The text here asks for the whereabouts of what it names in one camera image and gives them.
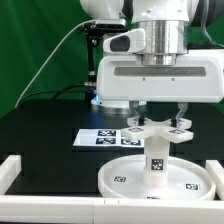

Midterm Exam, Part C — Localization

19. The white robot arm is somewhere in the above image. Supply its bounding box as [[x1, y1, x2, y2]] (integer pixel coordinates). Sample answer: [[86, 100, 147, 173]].
[[80, 0, 224, 126]]

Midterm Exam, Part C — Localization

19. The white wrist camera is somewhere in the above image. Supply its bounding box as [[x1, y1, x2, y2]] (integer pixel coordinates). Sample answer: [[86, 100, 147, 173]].
[[103, 28, 146, 54]]

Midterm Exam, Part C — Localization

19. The black camera on stand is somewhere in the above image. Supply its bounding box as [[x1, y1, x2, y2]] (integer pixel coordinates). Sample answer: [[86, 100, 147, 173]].
[[78, 19, 127, 96]]

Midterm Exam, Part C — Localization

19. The white round table top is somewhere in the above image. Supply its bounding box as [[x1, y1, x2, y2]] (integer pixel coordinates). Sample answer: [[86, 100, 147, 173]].
[[98, 154, 216, 200]]

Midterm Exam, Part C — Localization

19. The grey cable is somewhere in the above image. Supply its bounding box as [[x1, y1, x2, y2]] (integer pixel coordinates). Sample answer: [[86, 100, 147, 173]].
[[14, 18, 97, 108]]

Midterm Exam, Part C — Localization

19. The white frame right block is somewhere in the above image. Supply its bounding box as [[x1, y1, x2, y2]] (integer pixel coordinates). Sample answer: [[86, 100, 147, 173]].
[[206, 160, 224, 201]]

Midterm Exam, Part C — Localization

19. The black cable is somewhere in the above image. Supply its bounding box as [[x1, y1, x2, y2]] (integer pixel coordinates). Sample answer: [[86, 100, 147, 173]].
[[20, 82, 98, 105]]

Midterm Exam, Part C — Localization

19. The white marker sheet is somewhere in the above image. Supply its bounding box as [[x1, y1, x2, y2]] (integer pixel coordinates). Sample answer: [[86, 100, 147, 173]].
[[73, 129, 144, 148]]

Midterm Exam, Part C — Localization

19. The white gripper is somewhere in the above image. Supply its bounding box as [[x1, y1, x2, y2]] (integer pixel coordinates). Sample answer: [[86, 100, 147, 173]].
[[97, 50, 224, 127]]

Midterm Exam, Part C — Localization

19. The white frame front bar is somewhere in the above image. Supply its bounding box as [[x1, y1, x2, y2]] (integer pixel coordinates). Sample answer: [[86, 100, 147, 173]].
[[0, 196, 224, 224]]

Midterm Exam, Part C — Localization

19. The white frame left block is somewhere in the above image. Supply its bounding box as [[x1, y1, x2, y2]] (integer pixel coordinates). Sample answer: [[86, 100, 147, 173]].
[[0, 155, 21, 195]]

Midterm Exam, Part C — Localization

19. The white cross table base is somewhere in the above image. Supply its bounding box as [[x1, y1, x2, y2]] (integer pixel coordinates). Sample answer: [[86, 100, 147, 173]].
[[121, 117, 193, 143]]

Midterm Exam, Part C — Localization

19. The white frame block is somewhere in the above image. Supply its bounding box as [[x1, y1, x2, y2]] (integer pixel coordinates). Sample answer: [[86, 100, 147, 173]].
[[0, 155, 21, 195], [206, 160, 224, 201]]

